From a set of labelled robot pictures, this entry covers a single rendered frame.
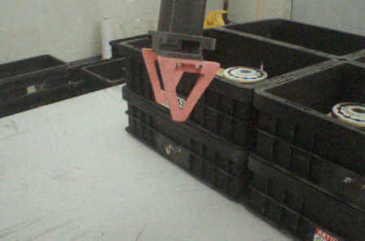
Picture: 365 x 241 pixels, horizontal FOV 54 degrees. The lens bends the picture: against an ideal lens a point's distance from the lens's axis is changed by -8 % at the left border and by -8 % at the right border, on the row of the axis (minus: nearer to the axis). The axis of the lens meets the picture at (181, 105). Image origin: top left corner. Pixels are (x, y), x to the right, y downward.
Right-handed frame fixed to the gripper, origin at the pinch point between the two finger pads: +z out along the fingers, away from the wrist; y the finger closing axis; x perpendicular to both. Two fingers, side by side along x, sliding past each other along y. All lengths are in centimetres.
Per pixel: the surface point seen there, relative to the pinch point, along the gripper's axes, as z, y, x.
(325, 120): -0.9, 6.8, 19.2
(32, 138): 21, -48, -23
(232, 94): -0.7, -8.8, 12.0
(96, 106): 15, -64, -6
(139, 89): 4.5, -36.6, 1.9
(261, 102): -0.7, -3.4, 14.5
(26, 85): 25, -142, -38
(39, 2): -23, -320, -56
